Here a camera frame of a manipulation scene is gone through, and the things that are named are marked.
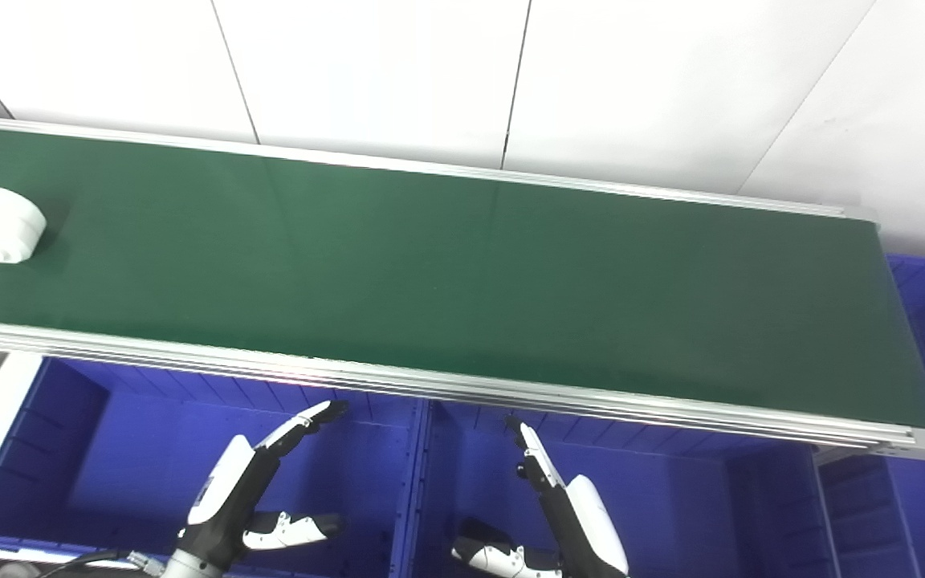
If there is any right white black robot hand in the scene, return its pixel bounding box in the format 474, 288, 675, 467
452, 415, 630, 578

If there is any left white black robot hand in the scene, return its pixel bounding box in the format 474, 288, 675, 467
176, 400, 348, 575

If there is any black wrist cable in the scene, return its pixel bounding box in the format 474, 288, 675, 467
35, 548, 166, 578

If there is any green conveyor belt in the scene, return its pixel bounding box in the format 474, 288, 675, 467
0, 115, 925, 462

